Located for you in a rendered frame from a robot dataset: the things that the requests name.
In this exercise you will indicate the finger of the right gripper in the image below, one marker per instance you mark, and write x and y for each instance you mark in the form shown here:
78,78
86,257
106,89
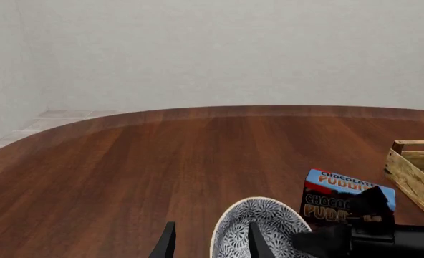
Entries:
323,239
371,204

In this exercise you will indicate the chocolate pudding box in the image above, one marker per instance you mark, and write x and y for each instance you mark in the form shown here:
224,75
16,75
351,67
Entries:
326,199

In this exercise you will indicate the wooden slat tray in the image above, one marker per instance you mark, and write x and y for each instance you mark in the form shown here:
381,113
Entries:
410,174

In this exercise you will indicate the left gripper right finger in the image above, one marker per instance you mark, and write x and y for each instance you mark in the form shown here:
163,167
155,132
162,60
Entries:
259,247

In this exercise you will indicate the patterned black white bowl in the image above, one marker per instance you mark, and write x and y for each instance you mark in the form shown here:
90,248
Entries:
233,223

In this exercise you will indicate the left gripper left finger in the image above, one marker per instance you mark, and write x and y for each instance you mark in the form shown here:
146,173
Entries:
166,246

